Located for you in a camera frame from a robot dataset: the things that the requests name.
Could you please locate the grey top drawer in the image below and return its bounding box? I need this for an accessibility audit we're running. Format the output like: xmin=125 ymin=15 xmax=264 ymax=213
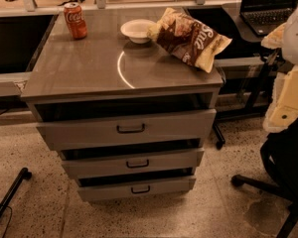
xmin=38 ymin=109 xmax=216 ymax=151

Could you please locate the grey drawer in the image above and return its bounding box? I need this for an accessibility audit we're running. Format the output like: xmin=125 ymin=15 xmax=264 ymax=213
xmin=38 ymin=109 xmax=216 ymax=151
xmin=62 ymin=148 xmax=204 ymax=179
xmin=77 ymin=176 xmax=196 ymax=202

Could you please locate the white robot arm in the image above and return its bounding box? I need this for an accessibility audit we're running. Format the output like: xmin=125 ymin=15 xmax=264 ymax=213
xmin=261 ymin=7 xmax=298 ymax=133

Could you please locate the grey drawer cabinet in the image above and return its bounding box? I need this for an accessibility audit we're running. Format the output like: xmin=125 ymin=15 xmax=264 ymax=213
xmin=22 ymin=8 xmax=223 ymax=188

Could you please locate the grey bottom drawer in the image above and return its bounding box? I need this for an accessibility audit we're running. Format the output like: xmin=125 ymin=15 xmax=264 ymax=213
xmin=77 ymin=176 xmax=196 ymax=202

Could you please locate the grey middle drawer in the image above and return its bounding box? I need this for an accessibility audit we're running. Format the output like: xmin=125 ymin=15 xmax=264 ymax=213
xmin=62 ymin=148 xmax=204 ymax=179

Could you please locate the brown chip bag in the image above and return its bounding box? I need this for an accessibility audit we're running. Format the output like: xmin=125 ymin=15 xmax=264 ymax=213
xmin=147 ymin=8 xmax=231 ymax=73

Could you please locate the white bowl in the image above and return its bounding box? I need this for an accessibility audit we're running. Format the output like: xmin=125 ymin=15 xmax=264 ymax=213
xmin=120 ymin=19 xmax=154 ymax=44

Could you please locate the orange soda can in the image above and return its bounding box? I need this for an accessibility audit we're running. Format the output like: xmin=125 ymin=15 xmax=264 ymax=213
xmin=64 ymin=2 xmax=87 ymax=40

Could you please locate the black laptop stand table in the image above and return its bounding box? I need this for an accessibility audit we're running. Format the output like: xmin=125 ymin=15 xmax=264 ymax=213
xmin=214 ymin=2 xmax=282 ymax=151

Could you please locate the black floor stand leg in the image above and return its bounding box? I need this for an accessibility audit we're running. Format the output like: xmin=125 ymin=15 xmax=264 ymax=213
xmin=0 ymin=168 xmax=32 ymax=218

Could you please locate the black laptop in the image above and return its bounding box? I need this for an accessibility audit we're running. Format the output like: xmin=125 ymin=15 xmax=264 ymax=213
xmin=239 ymin=0 xmax=298 ymax=36

